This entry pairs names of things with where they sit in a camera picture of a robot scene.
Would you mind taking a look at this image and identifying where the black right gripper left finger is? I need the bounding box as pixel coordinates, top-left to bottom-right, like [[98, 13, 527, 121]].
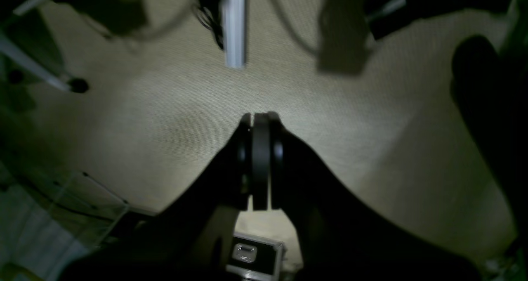
[[59, 113, 252, 281]]

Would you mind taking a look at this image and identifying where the metal stand leg with foot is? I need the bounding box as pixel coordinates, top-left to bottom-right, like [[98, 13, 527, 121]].
[[0, 30, 89, 94]]

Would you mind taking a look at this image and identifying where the clear acrylic box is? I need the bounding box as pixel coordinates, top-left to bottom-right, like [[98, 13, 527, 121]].
[[1, 168, 130, 278]]

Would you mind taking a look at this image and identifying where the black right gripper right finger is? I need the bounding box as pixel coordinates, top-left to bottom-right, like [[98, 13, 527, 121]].
[[262, 112, 482, 281]]

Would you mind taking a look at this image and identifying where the dark chair base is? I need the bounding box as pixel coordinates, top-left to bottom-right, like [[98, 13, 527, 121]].
[[318, 0, 512, 76]]

